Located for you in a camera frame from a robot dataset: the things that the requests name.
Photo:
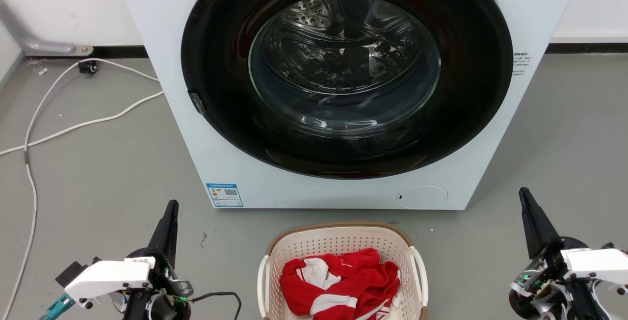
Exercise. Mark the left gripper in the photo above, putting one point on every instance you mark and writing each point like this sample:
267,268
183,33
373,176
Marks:
167,305

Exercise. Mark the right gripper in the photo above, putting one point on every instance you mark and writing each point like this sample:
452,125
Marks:
544,285

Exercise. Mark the cream plastic laundry basket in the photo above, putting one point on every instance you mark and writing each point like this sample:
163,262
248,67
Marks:
338,239

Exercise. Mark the blue energy label sticker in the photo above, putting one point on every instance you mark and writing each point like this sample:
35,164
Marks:
224,195

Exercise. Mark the round white filter cover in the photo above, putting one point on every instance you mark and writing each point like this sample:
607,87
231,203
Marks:
422,197

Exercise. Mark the small text sticker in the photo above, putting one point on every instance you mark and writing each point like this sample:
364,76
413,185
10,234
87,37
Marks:
520,64

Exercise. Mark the black round washer door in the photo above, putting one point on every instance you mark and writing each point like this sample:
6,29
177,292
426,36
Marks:
221,65

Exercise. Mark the small black floor fixture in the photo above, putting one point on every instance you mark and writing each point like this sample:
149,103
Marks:
88,67

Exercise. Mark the red and white garment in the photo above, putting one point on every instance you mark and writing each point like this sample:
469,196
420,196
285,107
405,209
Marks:
353,280

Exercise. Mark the white front-load washing machine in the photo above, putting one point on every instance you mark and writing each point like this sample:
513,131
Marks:
162,25

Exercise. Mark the grey metal floor pipe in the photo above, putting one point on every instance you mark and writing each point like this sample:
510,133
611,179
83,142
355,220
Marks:
44,46

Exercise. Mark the steel washer drum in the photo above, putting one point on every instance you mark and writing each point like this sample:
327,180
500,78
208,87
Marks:
338,50

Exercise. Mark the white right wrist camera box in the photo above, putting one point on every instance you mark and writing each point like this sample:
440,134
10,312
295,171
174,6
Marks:
598,263

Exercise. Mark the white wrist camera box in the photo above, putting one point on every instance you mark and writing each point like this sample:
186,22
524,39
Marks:
108,277
598,263

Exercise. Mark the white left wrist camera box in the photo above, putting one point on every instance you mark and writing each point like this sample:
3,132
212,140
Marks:
108,277

